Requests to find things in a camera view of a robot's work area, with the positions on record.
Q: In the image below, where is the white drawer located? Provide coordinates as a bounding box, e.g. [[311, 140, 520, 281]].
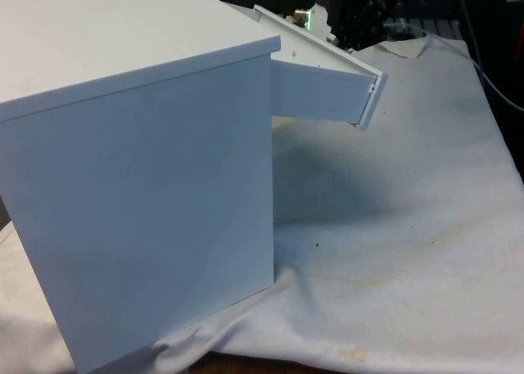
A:
[[252, 4, 389, 132]]

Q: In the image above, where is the white chest of drawers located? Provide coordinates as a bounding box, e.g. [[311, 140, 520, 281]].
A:
[[0, 0, 282, 371]]

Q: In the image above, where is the grey cable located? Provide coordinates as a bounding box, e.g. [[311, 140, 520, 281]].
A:
[[458, 0, 524, 112]]

